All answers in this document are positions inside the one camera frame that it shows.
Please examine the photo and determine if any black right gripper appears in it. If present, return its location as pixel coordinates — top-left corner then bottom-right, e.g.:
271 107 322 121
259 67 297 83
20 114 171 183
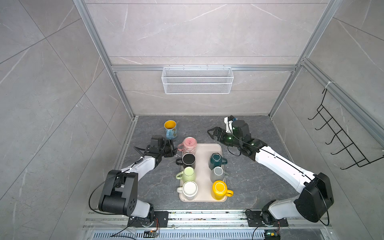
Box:
207 126 243 149

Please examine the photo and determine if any blue mug yellow inside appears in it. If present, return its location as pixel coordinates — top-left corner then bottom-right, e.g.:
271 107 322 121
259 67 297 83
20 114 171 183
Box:
164 120 178 140

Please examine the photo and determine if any pink patterned mug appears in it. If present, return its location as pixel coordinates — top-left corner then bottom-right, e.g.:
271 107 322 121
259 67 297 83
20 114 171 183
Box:
178 137 198 155

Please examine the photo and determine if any black mug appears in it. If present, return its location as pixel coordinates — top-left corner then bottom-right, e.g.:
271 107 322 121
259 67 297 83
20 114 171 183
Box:
176 153 196 169

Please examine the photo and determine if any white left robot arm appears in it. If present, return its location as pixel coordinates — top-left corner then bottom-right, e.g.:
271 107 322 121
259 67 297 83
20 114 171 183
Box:
98 135 177 223

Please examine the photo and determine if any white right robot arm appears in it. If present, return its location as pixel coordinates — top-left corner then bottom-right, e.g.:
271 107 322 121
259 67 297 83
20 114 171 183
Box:
207 116 334 226

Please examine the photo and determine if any dark green mug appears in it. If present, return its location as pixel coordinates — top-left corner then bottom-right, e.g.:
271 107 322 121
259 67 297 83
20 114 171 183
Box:
209 153 228 170

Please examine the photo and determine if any light green mug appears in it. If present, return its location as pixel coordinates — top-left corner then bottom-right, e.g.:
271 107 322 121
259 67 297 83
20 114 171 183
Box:
176 167 196 184

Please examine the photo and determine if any grey mug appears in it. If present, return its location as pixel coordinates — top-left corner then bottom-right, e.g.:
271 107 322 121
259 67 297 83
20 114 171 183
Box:
210 167 227 183

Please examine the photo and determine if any white mug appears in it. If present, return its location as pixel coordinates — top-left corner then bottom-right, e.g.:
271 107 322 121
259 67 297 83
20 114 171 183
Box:
177 181 198 200

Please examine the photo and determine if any beige tray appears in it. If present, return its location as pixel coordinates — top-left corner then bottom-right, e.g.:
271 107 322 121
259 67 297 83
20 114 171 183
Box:
179 144 228 203

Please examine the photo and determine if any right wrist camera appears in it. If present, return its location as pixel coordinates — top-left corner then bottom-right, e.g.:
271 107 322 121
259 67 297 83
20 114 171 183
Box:
224 115 237 133

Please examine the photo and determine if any white wire mesh basket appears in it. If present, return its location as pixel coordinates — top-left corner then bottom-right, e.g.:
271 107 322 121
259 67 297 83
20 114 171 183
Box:
162 67 234 95

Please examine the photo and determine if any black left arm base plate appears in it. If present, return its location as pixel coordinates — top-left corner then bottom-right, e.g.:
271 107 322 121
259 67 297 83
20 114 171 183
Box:
128 211 169 228

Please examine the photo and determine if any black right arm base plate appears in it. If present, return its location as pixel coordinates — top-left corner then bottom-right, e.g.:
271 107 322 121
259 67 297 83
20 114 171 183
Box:
244 210 289 227

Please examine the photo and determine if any black wire hook rack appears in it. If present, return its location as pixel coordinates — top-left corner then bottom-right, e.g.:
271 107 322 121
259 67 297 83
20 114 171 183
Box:
308 89 384 170

